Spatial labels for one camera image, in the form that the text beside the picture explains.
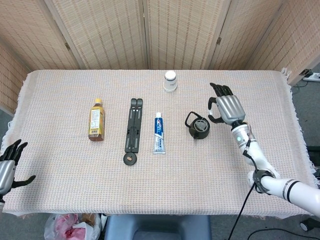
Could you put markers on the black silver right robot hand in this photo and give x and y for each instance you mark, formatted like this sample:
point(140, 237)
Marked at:
point(230, 107)

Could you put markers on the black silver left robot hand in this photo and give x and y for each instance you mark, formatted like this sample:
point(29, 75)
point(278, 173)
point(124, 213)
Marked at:
point(6, 175)

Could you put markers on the grey pyramid tea bag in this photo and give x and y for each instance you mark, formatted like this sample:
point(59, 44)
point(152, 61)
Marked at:
point(200, 125)

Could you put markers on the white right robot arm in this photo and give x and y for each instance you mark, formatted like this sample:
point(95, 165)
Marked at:
point(260, 157)

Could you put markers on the black round kettle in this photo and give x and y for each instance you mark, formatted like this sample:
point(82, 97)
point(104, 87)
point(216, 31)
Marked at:
point(200, 135)

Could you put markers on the plastic bag with pink contents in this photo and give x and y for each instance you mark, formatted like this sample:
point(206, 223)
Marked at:
point(67, 227)

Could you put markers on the amber tea bottle yellow cap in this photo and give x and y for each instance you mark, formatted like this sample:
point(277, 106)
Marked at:
point(96, 122)

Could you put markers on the white paper cup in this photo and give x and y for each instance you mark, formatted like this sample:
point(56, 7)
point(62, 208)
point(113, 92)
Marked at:
point(170, 83)

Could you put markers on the brass screen hinge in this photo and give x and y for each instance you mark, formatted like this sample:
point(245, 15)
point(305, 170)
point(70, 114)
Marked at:
point(219, 40)
point(67, 46)

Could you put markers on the blue white toothpaste tube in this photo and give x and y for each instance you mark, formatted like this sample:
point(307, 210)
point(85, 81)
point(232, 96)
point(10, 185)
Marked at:
point(159, 132)

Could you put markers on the woven folding screen panel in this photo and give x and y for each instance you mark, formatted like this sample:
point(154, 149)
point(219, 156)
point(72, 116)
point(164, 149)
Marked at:
point(250, 30)
point(10, 82)
point(295, 37)
point(30, 30)
point(180, 32)
point(105, 32)

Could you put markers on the white power strip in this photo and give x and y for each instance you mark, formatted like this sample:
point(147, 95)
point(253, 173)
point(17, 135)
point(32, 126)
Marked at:
point(313, 77)

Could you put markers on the woven checked tablecloth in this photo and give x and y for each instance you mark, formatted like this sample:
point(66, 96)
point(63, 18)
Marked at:
point(175, 180)

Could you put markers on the black folding stand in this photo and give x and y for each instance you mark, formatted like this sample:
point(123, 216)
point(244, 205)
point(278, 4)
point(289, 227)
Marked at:
point(133, 125)

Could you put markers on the grey blue seat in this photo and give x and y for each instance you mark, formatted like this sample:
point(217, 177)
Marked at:
point(157, 227)

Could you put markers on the black white caster wheel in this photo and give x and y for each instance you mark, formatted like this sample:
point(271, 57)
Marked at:
point(307, 226)

